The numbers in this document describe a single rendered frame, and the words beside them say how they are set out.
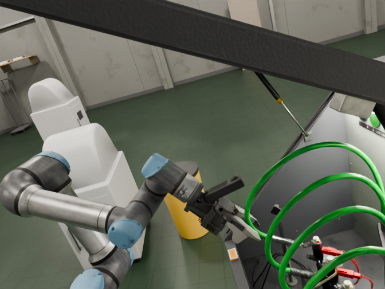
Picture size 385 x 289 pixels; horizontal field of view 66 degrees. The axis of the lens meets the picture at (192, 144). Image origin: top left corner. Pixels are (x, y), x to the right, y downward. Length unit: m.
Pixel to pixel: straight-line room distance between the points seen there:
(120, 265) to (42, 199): 0.40
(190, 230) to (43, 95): 4.21
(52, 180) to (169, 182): 0.42
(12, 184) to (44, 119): 5.26
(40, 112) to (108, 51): 4.50
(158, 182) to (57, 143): 1.89
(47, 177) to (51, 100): 5.09
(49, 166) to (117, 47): 9.10
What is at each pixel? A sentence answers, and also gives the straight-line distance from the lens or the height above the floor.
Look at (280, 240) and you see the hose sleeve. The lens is 0.91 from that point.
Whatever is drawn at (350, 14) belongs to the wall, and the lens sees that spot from 10.52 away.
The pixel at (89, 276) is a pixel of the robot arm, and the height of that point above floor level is 1.13.
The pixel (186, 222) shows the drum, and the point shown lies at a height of 0.21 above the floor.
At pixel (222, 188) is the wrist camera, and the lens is 0.80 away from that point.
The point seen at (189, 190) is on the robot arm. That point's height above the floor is 1.39.
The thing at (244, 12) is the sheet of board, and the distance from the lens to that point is 9.42.
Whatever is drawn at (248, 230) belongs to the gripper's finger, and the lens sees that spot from 0.81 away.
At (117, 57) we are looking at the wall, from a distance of 10.09.
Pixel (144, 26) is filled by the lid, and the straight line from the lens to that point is 0.29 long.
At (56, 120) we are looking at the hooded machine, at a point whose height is 0.80.
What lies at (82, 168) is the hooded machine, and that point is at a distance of 2.51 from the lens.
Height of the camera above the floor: 1.79
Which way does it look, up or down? 22 degrees down
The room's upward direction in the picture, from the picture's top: 17 degrees counter-clockwise
